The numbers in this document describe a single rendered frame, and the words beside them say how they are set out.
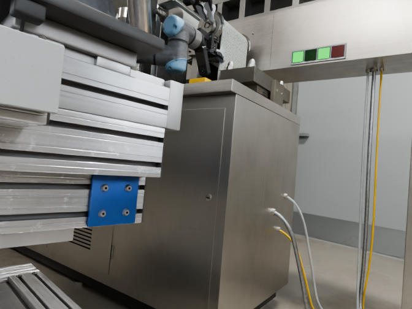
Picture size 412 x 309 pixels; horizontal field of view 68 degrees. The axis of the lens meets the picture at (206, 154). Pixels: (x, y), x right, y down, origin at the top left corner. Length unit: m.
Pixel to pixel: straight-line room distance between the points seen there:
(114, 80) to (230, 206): 0.61
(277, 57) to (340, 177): 1.77
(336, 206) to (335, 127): 0.76
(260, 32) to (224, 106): 0.81
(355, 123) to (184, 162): 2.32
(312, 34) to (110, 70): 1.25
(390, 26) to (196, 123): 0.92
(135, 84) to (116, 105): 0.05
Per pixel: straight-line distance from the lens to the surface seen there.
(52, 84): 0.34
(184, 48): 1.16
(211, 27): 1.46
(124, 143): 0.51
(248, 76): 1.25
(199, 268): 1.05
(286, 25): 1.70
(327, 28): 1.62
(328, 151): 3.21
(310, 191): 3.27
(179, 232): 1.08
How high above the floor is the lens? 0.62
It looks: 2 degrees up
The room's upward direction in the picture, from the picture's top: 5 degrees clockwise
